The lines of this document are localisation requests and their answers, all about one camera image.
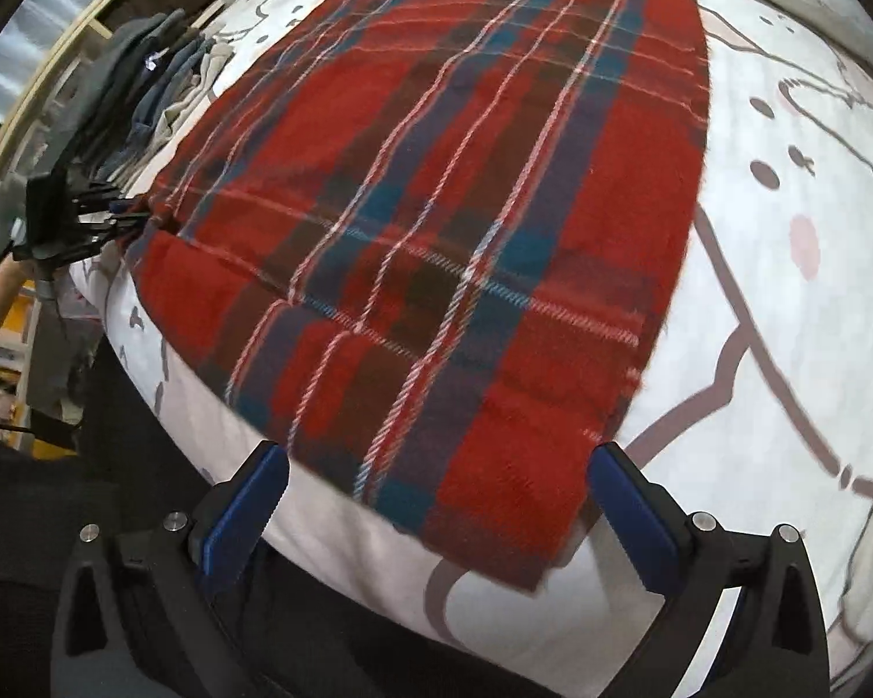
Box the red plaid blanket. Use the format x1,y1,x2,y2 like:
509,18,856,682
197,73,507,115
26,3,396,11
126,0,709,591

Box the dark grey folded garment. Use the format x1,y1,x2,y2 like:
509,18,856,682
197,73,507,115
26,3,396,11
37,8,187,178

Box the cream folded garment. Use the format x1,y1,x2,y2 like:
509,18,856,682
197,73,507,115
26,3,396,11
146,41,233,155

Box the wooden bedside shelf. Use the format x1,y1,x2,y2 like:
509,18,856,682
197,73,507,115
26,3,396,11
0,0,190,235

